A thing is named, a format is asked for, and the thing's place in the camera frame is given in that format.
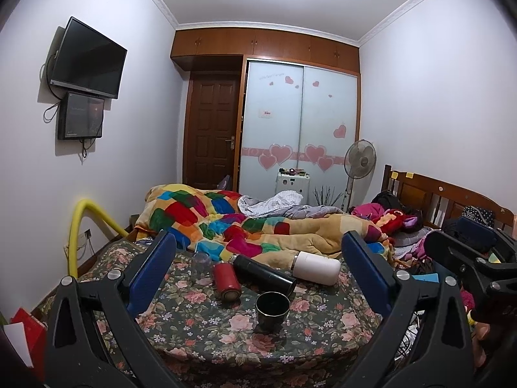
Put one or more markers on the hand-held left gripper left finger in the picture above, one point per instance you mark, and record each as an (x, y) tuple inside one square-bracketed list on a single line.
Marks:
[(155, 260)]

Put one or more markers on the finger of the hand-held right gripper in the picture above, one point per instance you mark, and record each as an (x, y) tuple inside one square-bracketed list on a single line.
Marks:
[(452, 250)]

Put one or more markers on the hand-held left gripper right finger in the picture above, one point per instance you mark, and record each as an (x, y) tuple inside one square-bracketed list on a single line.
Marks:
[(363, 268)]

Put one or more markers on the red can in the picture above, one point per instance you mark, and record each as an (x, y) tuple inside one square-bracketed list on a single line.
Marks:
[(225, 281)]

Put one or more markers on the white insulated cup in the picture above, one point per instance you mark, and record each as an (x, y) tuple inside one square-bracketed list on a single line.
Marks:
[(319, 268)]

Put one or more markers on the clear glass cup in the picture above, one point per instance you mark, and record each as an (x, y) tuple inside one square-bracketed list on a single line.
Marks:
[(200, 266)]

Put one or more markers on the black cup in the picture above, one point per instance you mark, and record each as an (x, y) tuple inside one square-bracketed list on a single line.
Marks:
[(272, 317)]

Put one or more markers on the dark clothes pile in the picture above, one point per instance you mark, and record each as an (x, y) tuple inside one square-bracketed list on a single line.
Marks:
[(464, 232)]

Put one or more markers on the blue paper sheet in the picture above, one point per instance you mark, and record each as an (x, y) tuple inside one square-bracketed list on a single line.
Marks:
[(424, 277)]

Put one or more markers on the black polka dot bag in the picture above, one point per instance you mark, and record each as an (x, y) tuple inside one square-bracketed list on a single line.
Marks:
[(478, 215)]

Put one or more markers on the wooden headboard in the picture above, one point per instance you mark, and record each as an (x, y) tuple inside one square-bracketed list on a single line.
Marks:
[(440, 196)]

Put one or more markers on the red plush toy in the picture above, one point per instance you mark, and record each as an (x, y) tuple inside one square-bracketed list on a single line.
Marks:
[(394, 220)]

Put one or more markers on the pink garment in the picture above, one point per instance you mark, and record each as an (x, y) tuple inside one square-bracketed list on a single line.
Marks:
[(367, 211)]

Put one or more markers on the colourful patchwork quilt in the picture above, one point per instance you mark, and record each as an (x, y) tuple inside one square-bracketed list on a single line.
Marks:
[(190, 210)]

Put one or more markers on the black garment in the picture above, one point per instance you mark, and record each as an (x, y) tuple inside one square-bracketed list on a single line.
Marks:
[(385, 200)]

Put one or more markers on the dried twig plant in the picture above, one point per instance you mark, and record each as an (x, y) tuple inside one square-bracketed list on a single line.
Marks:
[(327, 198)]

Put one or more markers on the yellow foam tube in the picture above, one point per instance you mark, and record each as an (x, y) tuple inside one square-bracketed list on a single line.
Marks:
[(74, 242)]

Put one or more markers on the floral bed sheet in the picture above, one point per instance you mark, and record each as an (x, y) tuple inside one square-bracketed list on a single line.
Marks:
[(202, 331)]

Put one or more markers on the black thermos bottle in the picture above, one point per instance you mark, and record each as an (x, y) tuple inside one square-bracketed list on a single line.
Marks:
[(262, 274)]

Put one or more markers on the small white cabinet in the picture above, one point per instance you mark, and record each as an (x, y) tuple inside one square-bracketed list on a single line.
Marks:
[(293, 186)]

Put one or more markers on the grey white crumpled sheet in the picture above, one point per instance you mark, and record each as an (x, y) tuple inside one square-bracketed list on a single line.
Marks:
[(274, 202)]

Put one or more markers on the standing electric fan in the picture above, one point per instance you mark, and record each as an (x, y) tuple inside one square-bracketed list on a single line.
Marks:
[(360, 157)]

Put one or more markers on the red paper bag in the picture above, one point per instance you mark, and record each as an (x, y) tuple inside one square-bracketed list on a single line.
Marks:
[(34, 331)]

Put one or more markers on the brown wooden door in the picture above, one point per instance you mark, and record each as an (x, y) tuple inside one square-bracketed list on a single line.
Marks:
[(210, 129)]

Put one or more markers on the sliding wardrobe with heart stickers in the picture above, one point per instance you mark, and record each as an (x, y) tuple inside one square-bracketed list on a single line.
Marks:
[(299, 121)]

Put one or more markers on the wooden overhead cabinet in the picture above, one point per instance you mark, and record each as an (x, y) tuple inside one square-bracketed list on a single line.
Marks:
[(262, 46)]

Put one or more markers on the wall socket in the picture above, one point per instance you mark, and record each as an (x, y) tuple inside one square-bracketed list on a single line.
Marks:
[(85, 235)]

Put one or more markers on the small black wall monitor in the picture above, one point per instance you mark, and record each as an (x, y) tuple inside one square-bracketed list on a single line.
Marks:
[(80, 115)]

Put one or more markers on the wall-mounted black television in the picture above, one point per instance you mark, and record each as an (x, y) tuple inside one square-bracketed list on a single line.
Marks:
[(87, 58)]

